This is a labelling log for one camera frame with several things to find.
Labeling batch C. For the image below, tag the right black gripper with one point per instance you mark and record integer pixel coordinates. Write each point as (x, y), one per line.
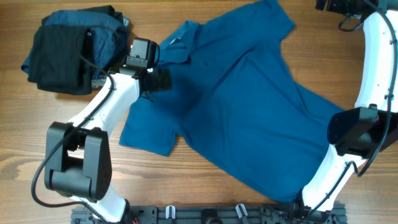
(334, 5)

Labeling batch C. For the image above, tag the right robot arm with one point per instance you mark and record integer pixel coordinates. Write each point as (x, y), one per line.
(358, 135)

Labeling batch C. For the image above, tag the blue polo shirt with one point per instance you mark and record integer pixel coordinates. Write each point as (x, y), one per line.
(235, 102)

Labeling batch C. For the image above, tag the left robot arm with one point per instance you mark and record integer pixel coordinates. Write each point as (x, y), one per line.
(77, 160)

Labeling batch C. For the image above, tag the navy blue folded garment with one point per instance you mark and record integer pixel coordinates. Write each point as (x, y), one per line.
(108, 45)

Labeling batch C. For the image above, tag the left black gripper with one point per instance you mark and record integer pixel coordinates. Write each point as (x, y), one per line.
(161, 79)

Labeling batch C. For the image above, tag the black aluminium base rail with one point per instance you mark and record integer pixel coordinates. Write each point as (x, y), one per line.
(264, 214)

